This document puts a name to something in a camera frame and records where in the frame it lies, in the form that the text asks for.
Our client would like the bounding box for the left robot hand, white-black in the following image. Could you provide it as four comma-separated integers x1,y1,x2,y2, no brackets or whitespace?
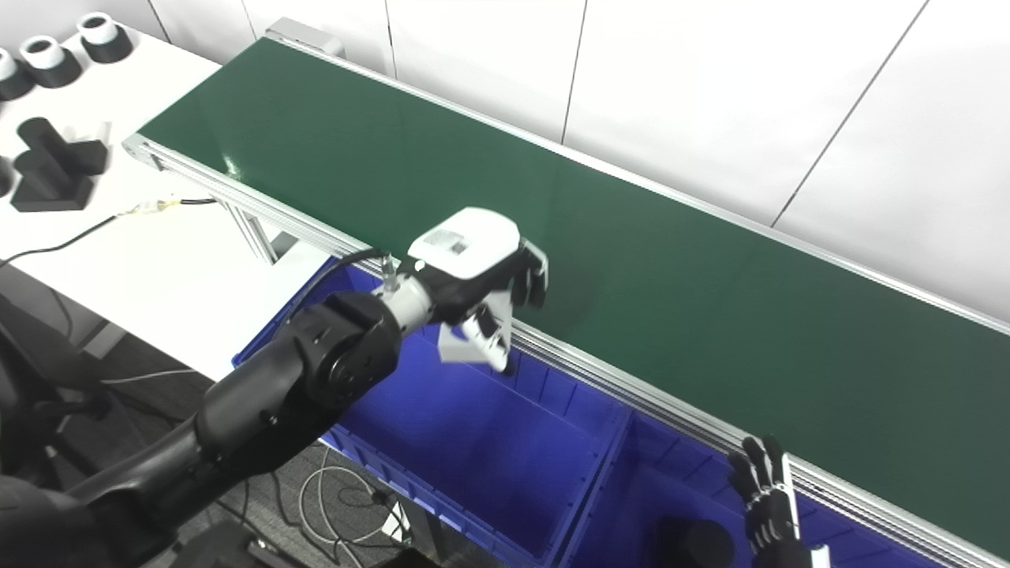
406,207,550,374

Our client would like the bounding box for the right robot hand, white-black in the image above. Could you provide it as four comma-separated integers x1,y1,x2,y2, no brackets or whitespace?
726,434,831,568

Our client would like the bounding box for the white square part with hole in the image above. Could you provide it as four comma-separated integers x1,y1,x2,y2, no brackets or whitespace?
437,319,507,366

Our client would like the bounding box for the black round part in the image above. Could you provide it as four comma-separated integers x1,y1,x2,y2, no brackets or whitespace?
651,514,739,568

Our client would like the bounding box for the blue plastic bin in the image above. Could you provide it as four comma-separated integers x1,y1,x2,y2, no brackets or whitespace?
233,256,632,568
556,410,948,568

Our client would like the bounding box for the aluminium conveyor leg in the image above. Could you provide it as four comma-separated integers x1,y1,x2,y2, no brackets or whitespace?
213,197,297,265

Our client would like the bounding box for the grey conveyor end housing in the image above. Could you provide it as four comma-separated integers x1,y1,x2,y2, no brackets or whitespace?
264,17,346,58

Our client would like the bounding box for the black T-shaped block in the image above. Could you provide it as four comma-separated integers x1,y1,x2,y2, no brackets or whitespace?
10,150,95,212
17,117,109,176

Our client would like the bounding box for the black chair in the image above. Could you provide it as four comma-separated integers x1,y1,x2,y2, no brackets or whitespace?
0,292,111,490

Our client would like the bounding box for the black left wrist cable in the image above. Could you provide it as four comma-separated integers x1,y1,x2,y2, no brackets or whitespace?
284,248,395,324

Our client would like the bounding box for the green conveyor belt, aluminium frame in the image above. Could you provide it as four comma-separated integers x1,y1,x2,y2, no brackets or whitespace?
122,35,1010,568

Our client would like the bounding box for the white looped floor cable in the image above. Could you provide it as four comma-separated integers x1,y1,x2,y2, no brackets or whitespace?
298,446,411,553

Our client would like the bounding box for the black cable with yellow connector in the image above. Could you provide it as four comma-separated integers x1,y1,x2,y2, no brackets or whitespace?
0,197,218,269

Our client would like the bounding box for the black cylinder with white ring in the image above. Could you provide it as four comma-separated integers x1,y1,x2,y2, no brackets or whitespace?
20,35,82,89
77,12,133,64
0,47,36,102

